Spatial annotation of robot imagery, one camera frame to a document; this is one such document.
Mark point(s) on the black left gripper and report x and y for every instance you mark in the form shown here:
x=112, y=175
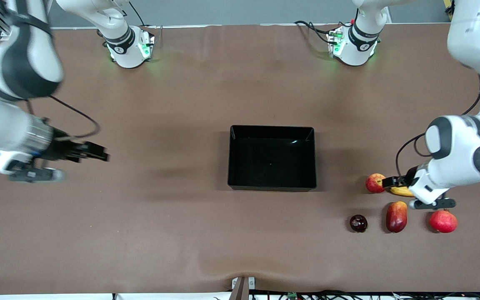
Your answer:
x=402, y=181

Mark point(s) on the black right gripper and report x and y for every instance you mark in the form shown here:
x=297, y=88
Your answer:
x=63, y=149

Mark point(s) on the yellow banana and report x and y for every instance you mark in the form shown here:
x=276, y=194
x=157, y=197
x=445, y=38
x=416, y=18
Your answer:
x=400, y=191

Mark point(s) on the red yellow apple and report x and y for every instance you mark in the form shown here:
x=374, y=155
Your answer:
x=374, y=183

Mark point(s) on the black plastic box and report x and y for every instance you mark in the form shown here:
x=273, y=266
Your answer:
x=271, y=162

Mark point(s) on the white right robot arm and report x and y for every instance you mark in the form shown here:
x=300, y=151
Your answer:
x=23, y=62

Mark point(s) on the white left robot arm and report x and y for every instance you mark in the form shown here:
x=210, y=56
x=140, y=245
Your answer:
x=461, y=154

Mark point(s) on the red orange mango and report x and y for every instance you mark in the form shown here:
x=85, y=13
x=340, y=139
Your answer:
x=396, y=217

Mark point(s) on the dark purple plum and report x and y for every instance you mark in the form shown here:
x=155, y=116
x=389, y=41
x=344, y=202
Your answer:
x=358, y=223

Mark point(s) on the red pomegranate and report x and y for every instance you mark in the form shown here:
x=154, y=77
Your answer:
x=443, y=222

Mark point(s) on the table cover cloth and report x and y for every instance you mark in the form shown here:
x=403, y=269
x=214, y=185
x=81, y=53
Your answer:
x=181, y=229

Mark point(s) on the yellow black striped post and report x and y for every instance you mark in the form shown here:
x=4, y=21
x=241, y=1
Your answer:
x=447, y=8

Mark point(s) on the camera mount pole with brackets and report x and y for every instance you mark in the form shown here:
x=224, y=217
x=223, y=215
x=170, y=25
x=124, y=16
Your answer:
x=242, y=289

